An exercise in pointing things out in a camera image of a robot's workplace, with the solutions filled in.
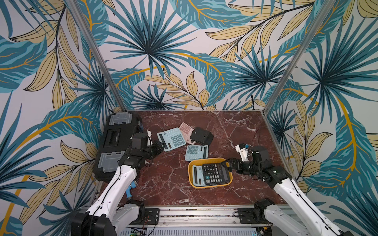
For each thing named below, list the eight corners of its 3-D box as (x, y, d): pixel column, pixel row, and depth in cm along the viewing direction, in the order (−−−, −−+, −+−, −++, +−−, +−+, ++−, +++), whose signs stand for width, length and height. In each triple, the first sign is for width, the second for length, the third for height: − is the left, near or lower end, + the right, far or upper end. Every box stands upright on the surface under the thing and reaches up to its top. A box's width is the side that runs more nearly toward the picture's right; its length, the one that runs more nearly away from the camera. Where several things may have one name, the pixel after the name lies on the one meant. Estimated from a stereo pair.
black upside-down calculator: (189, 138, 106) (189, 135, 102) (196, 128, 111) (196, 125, 108) (208, 148, 101) (208, 145, 98) (214, 137, 107) (215, 134, 103)
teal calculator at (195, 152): (185, 160, 94) (185, 158, 91) (185, 147, 100) (185, 144, 98) (208, 161, 94) (209, 158, 91) (207, 147, 100) (208, 144, 98)
